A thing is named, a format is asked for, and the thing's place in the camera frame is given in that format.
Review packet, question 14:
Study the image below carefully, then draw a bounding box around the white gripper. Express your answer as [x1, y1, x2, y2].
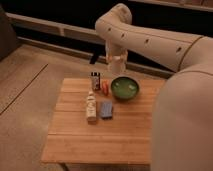
[105, 42, 128, 63]

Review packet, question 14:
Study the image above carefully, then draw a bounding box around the white ceramic cup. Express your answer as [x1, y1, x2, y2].
[108, 56, 125, 75]

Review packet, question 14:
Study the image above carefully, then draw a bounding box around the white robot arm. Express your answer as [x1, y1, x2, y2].
[95, 3, 213, 171]

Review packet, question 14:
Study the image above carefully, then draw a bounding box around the dark spice jar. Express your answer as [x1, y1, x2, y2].
[91, 72, 100, 91]

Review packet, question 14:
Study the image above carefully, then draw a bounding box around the orange carrot toy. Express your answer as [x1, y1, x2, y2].
[102, 81, 109, 96]

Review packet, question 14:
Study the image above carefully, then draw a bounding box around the green bowl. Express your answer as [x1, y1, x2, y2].
[111, 76, 140, 100]

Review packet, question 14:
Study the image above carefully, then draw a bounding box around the white cream tube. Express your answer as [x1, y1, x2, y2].
[86, 91, 97, 122]

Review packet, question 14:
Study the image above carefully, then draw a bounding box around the wooden table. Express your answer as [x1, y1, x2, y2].
[41, 78, 164, 164]

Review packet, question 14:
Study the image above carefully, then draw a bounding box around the black object by wall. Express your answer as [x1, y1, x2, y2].
[89, 53, 99, 64]

